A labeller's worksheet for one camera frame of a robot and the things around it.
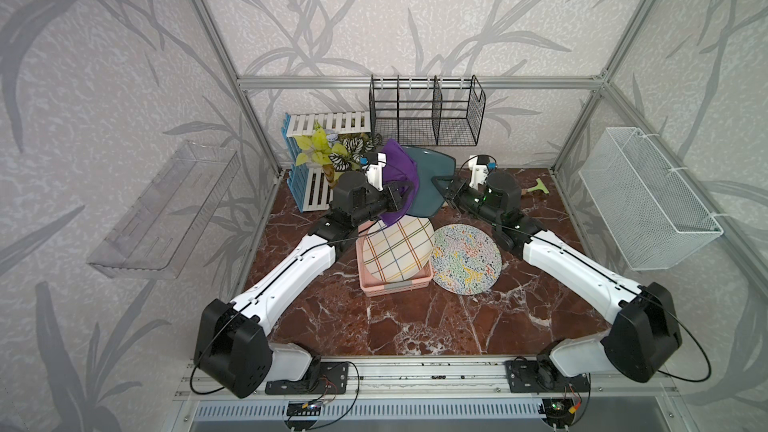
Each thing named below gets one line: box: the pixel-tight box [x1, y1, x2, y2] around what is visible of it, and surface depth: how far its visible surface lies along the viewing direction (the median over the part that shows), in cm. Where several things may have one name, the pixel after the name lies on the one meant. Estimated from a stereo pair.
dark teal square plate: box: [402, 146, 457, 218], surface depth 75 cm
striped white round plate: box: [363, 214, 435, 283], surface depth 94 cm
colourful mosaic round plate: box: [431, 224, 503, 296], surface depth 95 cm
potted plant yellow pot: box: [294, 123, 383, 188], surface depth 93 cm
